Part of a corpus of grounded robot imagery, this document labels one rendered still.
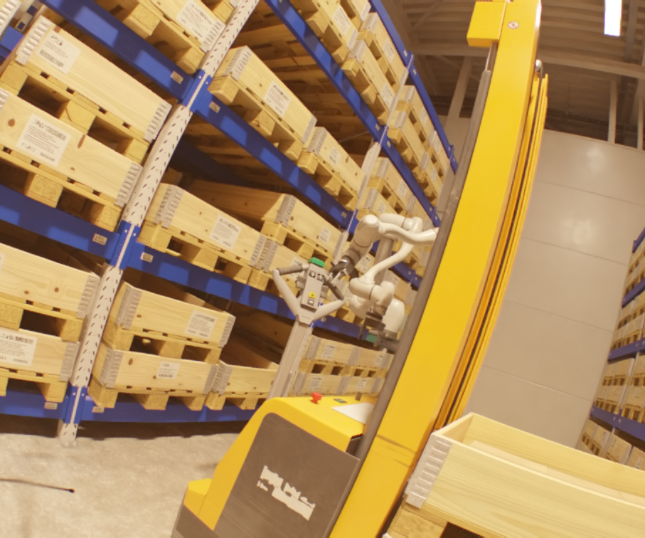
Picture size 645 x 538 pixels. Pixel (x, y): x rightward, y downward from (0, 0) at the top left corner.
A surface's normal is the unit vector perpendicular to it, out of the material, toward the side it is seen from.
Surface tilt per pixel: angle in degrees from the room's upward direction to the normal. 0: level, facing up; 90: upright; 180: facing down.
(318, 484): 90
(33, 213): 90
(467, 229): 90
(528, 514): 90
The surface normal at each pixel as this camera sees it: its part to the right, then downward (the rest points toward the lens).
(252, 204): -0.49, -0.27
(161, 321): 0.80, 0.25
